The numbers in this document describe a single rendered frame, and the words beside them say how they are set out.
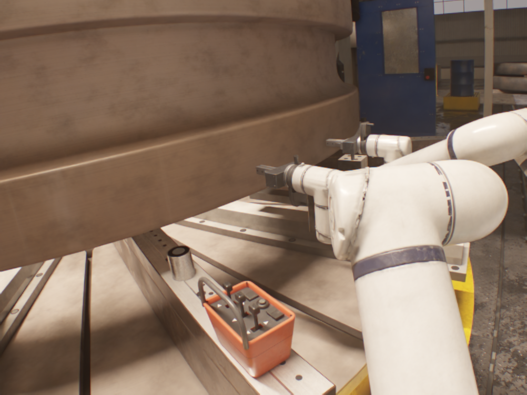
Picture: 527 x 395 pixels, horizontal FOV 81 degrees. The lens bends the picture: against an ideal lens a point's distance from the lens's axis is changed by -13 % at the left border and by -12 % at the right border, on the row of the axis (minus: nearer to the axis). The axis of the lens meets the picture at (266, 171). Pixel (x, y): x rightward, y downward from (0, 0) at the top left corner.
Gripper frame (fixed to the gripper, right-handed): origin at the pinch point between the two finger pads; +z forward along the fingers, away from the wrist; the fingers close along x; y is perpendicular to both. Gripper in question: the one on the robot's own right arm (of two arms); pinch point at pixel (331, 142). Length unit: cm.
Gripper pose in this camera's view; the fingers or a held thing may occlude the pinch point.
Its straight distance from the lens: 150.8
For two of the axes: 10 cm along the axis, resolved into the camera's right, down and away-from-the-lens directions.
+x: 6.1, -2.9, 7.4
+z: -7.9, -1.0, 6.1
